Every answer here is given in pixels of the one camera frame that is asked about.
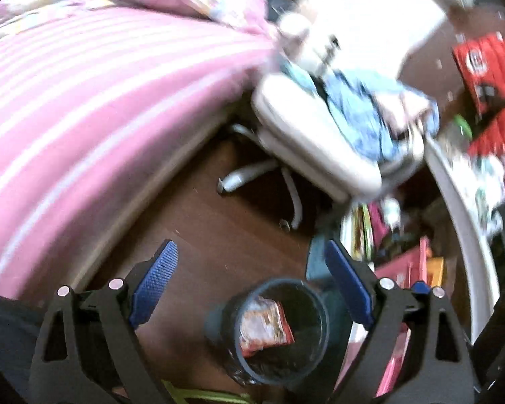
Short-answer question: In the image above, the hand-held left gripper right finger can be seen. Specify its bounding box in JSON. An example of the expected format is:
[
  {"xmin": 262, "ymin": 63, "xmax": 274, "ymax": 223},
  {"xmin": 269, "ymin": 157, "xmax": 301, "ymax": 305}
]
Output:
[{"xmin": 324, "ymin": 239, "xmax": 482, "ymax": 404}]

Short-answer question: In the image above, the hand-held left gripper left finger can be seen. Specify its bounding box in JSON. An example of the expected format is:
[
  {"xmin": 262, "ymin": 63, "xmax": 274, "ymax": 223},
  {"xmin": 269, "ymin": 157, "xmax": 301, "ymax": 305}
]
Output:
[{"xmin": 27, "ymin": 239, "xmax": 179, "ymax": 404}]

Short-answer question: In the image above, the pink striped bed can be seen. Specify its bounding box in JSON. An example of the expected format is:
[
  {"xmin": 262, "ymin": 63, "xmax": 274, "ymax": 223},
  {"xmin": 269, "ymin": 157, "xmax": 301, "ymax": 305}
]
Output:
[{"xmin": 0, "ymin": 6, "xmax": 278, "ymax": 299}]

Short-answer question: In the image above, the green capped bottle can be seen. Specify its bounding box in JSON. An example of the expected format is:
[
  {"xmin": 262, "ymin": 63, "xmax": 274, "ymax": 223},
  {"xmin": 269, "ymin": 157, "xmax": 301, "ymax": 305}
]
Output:
[{"xmin": 444, "ymin": 113, "xmax": 474, "ymax": 152}]

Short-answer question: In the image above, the red carton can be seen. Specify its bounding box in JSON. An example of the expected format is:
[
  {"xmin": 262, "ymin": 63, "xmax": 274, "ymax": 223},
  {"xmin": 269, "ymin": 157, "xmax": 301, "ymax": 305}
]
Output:
[
  {"xmin": 467, "ymin": 105, "xmax": 505, "ymax": 157},
  {"xmin": 452, "ymin": 31, "xmax": 505, "ymax": 119}
]

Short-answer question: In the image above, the teal storage box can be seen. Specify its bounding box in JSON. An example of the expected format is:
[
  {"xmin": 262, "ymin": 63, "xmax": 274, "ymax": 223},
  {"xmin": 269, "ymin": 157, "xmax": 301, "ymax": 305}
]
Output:
[{"xmin": 306, "ymin": 236, "xmax": 341, "ymax": 283}]

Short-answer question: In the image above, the dark blue trash bin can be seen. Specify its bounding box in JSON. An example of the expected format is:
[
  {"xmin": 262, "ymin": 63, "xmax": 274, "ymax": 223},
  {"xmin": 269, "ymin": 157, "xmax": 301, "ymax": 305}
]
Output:
[{"xmin": 204, "ymin": 278, "xmax": 331, "ymax": 388}]

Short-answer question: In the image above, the orange box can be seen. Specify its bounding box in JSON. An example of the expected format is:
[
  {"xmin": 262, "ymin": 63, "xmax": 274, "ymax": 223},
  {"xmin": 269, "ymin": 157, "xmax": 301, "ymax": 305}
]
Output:
[{"xmin": 427, "ymin": 257, "xmax": 445, "ymax": 288}]

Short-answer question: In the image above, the white jar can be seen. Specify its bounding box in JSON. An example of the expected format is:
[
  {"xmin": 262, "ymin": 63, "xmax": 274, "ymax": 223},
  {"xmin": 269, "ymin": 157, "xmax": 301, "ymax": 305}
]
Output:
[{"xmin": 383, "ymin": 198, "xmax": 401, "ymax": 225}]

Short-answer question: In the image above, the pink notebook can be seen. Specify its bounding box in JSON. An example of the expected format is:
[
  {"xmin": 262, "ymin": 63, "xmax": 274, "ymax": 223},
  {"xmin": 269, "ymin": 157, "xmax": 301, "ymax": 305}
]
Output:
[{"xmin": 374, "ymin": 332, "xmax": 414, "ymax": 397}]

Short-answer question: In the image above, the pink packet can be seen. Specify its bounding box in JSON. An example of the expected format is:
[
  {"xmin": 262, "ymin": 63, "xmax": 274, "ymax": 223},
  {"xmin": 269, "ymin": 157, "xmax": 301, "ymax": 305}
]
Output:
[{"xmin": 368, "ymin": 202, "xmax": 389, "ymax": 237}]

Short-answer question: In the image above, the blue clothing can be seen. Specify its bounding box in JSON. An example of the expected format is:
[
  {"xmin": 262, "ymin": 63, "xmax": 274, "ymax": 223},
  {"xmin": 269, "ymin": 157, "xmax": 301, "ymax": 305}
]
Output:
[{"xmin": 284, "ymin": 61, "xmax": 440, "ymax": 163}]

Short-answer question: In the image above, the white office chair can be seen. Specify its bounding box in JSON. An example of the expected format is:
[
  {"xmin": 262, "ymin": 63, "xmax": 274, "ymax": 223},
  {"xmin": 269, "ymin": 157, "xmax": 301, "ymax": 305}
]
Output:
[{"xmin": 216, "ymin": 0, "xmax": 484, "ymax": 230}]

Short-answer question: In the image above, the white green printed packet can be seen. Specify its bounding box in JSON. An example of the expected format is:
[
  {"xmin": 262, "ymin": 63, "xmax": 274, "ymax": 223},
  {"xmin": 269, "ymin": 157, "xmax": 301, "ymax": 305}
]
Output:
[{"xmin": 471, "ymin": 154, "xmax": 505, "ymax": 236}]

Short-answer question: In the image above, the pink plastic box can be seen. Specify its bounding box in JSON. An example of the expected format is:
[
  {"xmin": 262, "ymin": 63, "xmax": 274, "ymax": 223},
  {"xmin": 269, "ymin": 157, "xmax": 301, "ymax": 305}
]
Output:
[{"xmin": 374, "ymin": 238, "xmax": 432, "ymax": 295}]

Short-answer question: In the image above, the red picture snack wrapper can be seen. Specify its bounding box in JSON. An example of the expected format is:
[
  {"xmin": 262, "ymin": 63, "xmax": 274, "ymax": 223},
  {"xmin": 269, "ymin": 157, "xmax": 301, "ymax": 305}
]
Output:
[{"xmin": 238, "ymin": 297, "xmax": 295, "ymax": 358}]

